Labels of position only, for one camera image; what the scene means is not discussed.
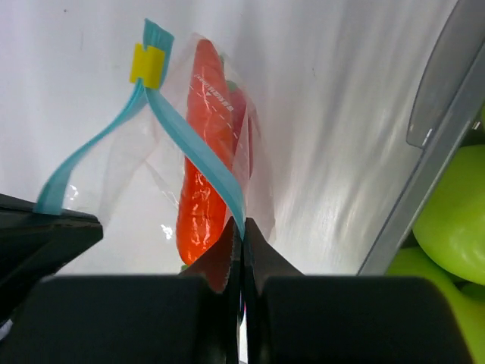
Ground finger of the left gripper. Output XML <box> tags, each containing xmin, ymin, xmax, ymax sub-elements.
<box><xmin>1</xmin><ymin>194</ymin><xmax>103</xmax><ymax>292</ymax></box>

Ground orange carrot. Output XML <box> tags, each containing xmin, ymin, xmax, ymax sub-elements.
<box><xmin>176</xmin><ymin>39</ymin><xmax>234</xmax><ymax>265</ymax></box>

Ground green apple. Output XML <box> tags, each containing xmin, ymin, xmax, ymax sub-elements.
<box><xmin>412</xmin><ymin>145</ymin><xmax>484</xmax><ymax>285</ymax></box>
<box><xmin>386</xmin><ymin>246</ymin><xmax>484</xmax><ymax>363</ymax></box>

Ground clear zip top bag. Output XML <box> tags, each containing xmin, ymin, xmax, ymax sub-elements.
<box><xmin>34</xmin><ymin>21</ymin><xmax>275</xmax><ymax>243</ymax></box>

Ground green apple front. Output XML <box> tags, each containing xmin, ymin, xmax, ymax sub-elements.
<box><xmin>386</xmin><ymin>246</ymin><xmax>484</xmax><ymax>363</ymax></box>

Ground clear plastic food bin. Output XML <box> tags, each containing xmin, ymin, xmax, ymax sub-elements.
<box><xmin>358</xmin><ymin>1</ymin><xmax>484</xmax><ymax>275</ymax></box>

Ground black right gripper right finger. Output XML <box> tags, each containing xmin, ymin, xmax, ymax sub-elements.
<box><xmin>242</xmin><ymin>218</ymin><xmax>474</xmax><ymax>363</ymax></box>

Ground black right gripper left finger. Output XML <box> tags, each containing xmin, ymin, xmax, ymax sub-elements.
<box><xmin>1</xmin><ymin>221</ymin><xmax>241</xmax><ymax>363</ymax></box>

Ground red chili pepper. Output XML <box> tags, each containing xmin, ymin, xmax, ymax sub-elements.
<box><xmin>227</xmin><ymin>80</ymin><xmax>256</xmax><ymax>174</ymax></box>

